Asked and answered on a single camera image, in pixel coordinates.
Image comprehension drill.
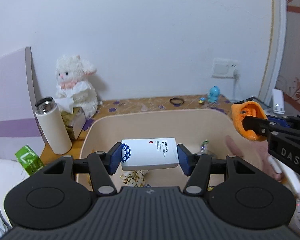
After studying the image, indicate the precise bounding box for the green candy bag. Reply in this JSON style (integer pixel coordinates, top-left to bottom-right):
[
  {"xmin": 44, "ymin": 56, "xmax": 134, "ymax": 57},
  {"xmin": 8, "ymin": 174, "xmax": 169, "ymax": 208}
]
[{"xmin": 196, "ymin": 140, "xmax": 217, "ymax": 159}]

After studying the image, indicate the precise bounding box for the orange sock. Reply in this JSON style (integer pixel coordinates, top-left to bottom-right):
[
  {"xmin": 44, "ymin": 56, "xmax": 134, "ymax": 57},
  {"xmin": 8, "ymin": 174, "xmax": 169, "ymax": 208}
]
[{"xmin": 231, "ymin": 101, "xmax": 268, "ymax": 141}]

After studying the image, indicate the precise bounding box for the floral fabric scrunchie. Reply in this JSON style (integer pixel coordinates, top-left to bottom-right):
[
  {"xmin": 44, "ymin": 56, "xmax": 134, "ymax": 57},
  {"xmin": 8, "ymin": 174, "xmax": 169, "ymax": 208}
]
[{"xmin": 120, "ymin": 170, "xmax": 149, "ymax": 187}]

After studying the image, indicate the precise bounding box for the white small box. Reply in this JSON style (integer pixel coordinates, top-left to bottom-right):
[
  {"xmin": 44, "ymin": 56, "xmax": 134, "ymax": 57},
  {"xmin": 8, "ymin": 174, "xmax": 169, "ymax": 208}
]
[{"xmin": 121, "ymin": 138, "xmax": 179, "ymax": 171}]

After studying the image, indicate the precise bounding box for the pink pouch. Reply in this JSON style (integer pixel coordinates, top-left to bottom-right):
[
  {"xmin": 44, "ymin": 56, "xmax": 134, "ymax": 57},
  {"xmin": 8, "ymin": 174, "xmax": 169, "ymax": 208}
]
[{"xmin": 225, "ymin": 135, "xmax": 285, "ymax": 181}]

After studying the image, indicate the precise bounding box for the beige plastic storage bin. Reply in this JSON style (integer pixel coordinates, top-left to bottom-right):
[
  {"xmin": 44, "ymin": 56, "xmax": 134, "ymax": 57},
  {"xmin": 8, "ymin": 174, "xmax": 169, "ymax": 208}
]
[{"xmin": 76, "ymin": 108, "xmax": 278, "ymax": 193}]

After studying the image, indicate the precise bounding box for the tissue box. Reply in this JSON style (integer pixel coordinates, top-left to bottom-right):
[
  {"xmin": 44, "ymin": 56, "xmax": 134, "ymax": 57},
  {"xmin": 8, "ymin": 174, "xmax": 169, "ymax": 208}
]
[{"xmin": 55, "ymin": 98, "xmax": 86, "ymax": 140}]

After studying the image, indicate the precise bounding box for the blue toy figure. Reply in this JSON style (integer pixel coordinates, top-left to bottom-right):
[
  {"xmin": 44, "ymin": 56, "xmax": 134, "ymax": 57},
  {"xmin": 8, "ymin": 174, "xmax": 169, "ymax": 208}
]
[{"xmin": 207, "ymin": 86, "xmax": 220, "ymax": 103}]

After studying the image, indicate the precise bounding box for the white thermos bottle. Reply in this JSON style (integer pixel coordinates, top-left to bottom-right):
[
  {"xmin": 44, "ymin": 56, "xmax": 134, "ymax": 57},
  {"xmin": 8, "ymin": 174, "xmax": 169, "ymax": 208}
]
[{"xmin": 35, "ymin": 97, "xmax": 72, "ymax": 155}]

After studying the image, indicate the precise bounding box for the green drink carton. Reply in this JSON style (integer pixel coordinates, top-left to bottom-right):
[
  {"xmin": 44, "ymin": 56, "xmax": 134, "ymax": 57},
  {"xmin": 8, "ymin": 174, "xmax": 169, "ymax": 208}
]
[{"xmin": 15, "ymin": 145, "xmax": 45, "ymax": 176}]

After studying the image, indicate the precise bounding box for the purple white headboard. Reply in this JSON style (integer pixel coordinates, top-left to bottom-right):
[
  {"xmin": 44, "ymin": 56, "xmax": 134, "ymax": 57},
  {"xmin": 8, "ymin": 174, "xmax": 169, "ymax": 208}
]
[{"xmin": 0, "ymin": 47, "xmax": 45, "ymax": 160}]

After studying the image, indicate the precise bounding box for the white plush lamb toy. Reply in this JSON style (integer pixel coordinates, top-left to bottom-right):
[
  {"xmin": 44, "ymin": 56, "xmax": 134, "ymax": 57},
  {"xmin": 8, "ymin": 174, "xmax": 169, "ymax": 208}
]
[{"xmin": 56, "ymin": 55, "xmax": 98, "ymax": 119}]

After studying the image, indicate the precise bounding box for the white power cable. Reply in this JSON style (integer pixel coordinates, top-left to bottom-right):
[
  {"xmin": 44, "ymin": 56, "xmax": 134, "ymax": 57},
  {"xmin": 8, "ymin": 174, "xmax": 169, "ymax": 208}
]
[{"xmin": 231, "ymin": 69, "xmax": 243, "ymax": 104}]

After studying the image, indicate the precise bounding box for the black hair tie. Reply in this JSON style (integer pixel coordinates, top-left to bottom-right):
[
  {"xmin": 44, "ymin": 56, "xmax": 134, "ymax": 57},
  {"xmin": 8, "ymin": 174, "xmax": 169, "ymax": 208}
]
[{"xmin": 169, "ymin": 97, "xmax": 185, "ymax": 106}]

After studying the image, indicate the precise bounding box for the white wall socket switch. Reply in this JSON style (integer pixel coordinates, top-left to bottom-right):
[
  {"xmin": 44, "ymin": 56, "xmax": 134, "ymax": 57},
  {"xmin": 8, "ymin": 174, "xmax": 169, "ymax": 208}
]
[{"xmin": 211, "ymin": 58, "xmax": 239, "ymax": 79}]

